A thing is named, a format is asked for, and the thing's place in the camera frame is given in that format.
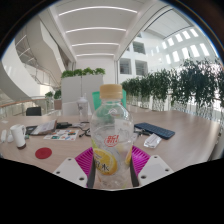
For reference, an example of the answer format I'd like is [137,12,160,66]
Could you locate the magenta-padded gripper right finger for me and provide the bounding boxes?
[129,145,174,188]

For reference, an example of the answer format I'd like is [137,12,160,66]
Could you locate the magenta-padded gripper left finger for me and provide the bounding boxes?
[53,147,95,188]

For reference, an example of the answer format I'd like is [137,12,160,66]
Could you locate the clear yellow-capped drink bottle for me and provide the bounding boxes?
[89,83,135,191]

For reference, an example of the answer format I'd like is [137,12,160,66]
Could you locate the clear plastic packet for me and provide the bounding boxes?
[143,133,163,149]

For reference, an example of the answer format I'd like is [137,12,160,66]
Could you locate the flat round red coaster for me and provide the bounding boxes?
[34,147,53,160]

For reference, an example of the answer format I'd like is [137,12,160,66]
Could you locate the colourful printed sheet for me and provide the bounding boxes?
[43,129,80,142]

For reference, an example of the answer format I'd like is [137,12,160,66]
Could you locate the small black device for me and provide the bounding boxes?
[55,122,73,130]

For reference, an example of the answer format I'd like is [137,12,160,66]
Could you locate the propped tablet with paper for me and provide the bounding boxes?
[29,119,58,137]

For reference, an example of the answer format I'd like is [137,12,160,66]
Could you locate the flat black tablet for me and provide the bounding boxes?
[25,125,38,136]

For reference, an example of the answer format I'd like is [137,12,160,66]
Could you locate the white chair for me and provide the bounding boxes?
[62,100,93,117]

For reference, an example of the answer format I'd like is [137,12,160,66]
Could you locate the white mug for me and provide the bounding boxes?
[9,124,27,150]

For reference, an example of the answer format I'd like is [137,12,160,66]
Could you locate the clear shaker bottle white lid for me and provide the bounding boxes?
[76,93,90,124]

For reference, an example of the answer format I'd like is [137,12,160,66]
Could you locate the black chair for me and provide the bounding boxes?
[25,106,43,117]

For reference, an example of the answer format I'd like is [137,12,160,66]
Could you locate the small grey-white computer mouse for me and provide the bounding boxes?
[0,129,8,144]

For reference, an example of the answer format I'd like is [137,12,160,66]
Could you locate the brown planter with plant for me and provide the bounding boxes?
[53,89,63,111]

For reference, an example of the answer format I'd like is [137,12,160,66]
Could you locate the green tote bag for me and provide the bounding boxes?
[91,89,128,112]

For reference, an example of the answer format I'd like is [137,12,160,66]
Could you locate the potted green plant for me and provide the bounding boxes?
[44,91,55,111]

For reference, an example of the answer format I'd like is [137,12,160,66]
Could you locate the white cabinet with plants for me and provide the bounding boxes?
[60,67,106,116]

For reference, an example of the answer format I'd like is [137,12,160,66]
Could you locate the row of green plants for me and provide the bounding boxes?
[121,58,224,114]

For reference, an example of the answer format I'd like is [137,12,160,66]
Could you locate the ceiling light strips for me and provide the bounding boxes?
[58,5,138,58]

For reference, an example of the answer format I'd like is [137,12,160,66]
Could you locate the black cables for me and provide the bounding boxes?
[78,122,152,138]

